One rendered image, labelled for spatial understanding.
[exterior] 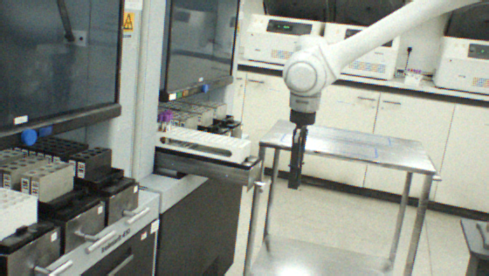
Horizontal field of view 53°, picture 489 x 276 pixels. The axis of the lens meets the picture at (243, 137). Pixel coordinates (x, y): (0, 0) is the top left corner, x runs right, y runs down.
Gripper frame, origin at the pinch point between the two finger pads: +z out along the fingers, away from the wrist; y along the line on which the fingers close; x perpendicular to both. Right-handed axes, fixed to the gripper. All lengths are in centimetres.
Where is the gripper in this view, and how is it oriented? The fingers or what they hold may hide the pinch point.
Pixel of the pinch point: (294, 175)
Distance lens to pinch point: 146.4
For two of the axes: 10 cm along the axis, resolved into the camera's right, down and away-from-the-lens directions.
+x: 9.5, 1.6, -2.7
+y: -3.0, 2.1, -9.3
